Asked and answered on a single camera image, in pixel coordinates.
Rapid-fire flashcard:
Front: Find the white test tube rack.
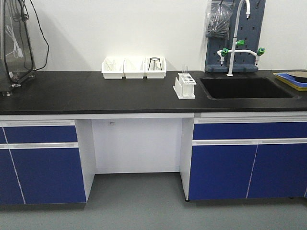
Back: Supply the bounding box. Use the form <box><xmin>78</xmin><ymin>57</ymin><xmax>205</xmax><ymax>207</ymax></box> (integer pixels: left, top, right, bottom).
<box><xmin>173</xmin><ymin>72</ymin><xmax>196</xmax><ymax>100</ymax></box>

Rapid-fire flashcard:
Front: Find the grey pegboard drying rack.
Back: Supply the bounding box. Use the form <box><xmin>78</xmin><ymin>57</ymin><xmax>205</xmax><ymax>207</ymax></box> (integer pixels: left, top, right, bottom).
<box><xmin>205</xmin><ymin>0</ymin><xmax>266</xmax><ymax>73</ymax></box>

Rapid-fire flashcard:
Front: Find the right white storage bin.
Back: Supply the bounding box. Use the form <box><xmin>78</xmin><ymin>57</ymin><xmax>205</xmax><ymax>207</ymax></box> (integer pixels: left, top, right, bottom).
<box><xmin>145</xmin><ymin>57</ymin><xmax>167</xmax><ymax>79</ymax></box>

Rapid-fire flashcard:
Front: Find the left white storage bin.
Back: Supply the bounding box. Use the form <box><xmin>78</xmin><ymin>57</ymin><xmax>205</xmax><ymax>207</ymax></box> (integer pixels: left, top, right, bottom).
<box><xmin>101</xmin><ymin>57</ymin><xmax>125</xmax><ymax>79</ymax></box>

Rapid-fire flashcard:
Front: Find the black lab sink basin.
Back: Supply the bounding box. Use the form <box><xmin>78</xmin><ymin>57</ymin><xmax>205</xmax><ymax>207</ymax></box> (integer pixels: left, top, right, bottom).
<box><xmin>201</xmin><ymin>77</ymin><xmax>293</xmax><ymax>99</ymax></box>

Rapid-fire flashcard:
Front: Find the blue right cabinet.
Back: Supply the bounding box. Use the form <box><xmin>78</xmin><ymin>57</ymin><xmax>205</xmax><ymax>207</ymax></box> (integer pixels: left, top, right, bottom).
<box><xmin>179</xmin><ymin>112</ymin><xmax>307</xmax><ymax>201</ymax></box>

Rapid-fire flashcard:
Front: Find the blue cabinet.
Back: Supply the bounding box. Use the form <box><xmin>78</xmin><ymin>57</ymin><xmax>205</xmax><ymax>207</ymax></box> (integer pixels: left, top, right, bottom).
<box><xmin>0</xmin><ymin>115</ymin><xmax>96</xmax><ymax>205</ymax></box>
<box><xmin>179</xmin><ymin>112</ymin><xmax>307</xmax><ymax>201</ymax></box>

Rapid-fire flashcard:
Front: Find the white gooseneck lab faucet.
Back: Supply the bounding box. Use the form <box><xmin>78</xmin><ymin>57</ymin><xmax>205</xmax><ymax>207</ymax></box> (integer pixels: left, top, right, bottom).
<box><xmin>217</xmin><ymin>0</ymin><xmax>265</xmax><ymax>77</ymax></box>

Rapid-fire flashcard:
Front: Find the plastic bag of pegs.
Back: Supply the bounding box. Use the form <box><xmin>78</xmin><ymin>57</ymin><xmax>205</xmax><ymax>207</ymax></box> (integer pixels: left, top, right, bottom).
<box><xmin>205</xmin><ymin>0</ymin><xmax>235</xmax><ymax>39</ymax></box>

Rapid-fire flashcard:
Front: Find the blue left cabinet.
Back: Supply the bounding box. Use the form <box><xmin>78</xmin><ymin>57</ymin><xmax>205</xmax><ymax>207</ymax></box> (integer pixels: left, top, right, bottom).
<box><xmin>0</xmin><ymin>115</ymin><xmax>96</xmax><ymax>205</ymax></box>

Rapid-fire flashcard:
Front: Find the yellow tray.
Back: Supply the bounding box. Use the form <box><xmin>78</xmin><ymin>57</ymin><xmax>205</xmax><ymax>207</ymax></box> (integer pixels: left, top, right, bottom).
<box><xmin>274</xmin><ymin>72</ymin><xmax>307</xmax><ymax>91</ymax></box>

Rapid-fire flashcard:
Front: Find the blue tray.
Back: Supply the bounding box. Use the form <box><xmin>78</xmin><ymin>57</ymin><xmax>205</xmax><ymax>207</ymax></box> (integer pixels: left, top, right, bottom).
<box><xmin>274</xmin><ymin>72</ymin><xmax>307</xmax><ymax>88</ymax></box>

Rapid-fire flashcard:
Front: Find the grey round plate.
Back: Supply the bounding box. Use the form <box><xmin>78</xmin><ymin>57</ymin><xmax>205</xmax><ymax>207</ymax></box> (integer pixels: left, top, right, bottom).
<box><xmin>287</xmin><ymin>71</ymin><xmax>307</xmax><ymax>83</ymax></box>

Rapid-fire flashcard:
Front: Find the black metal ring stand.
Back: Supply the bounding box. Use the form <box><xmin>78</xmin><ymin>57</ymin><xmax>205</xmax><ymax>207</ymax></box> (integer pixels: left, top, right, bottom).
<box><xmin>148</xmin><ymin>57</ymin><xmax>162</xmax><ymax>71</ymax></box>

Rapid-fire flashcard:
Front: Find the black power cable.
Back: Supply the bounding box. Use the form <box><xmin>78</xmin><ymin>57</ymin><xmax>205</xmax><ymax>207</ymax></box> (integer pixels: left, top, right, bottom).
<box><xmin>29</xmin><ymin>0</ymin><xmax>50</xmax><ymax>71</ymax></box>

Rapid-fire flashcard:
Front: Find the clear acrylic equipment enclosure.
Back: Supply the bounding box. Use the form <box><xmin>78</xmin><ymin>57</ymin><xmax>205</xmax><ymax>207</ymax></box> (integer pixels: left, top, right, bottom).
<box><xmin>0</xmin><ymin>0</ymin><xmax>35</xmax><ymax>96</ymax></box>

